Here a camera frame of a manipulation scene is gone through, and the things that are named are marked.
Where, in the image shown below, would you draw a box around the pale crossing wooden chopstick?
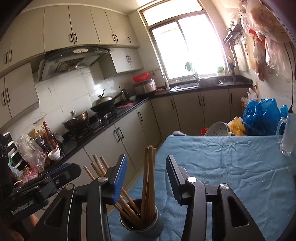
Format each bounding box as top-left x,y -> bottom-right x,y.
92,154 -> 141,226

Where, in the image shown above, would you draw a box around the lower kitchen cabinets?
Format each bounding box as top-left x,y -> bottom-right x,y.
58,84 -> 250,186

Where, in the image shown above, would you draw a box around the kitchen cabinets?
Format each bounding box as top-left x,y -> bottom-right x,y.
1,3 -> 143,131
58,84 -> 250,186

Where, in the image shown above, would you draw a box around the upper kitchen cabinets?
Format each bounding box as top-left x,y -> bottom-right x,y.
1,3 -> 143,131

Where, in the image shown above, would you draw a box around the kitchen window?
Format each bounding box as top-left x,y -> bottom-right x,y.
139,1 -> 229,83

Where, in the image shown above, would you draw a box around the person left hand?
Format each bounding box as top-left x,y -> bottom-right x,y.
22,214 -> 39,233

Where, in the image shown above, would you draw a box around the sauce bottles on counter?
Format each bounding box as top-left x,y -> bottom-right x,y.
29,118 -> 61,166

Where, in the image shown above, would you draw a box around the steel pot on stove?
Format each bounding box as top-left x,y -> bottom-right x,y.
62,110 -> 89,131

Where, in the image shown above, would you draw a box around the blue towel table cloth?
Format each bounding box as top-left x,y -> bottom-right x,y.
107,134 -> 296,241

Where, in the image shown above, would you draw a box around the black wok on stove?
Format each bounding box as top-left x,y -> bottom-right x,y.
91,89 -> 122,113

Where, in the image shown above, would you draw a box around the dark metal utensil holder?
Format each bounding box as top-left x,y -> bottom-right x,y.
119,199 -> 164,238

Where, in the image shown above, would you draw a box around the black electric kettle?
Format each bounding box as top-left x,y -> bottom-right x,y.
121,89 -> 130,102

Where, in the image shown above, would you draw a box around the metal colander bowl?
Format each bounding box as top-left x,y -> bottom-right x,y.
205,121 -> 232,137

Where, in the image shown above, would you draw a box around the clear glass beer mug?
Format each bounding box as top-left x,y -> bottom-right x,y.
276,113 -> 296,156

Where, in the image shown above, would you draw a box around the yellow plastic bag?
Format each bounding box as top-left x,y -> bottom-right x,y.
228,116 -> 246,136

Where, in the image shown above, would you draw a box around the range hood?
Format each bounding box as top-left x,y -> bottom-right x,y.
37,45 -> 111,82

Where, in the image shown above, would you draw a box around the blue plastic bag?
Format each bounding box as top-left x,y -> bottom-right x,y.
242,98 -> 288,136

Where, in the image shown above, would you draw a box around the steel rice cooker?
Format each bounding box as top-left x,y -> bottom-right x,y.
133,78 -> 157,95

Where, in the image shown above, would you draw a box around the red plastic basin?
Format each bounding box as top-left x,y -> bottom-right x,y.
132,72 -> 151,83

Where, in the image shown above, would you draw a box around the hanging plastic bags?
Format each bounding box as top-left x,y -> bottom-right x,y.
238,1 -> 292,83

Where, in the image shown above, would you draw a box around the black power cable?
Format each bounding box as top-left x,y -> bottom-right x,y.
287,41 -> 296,114

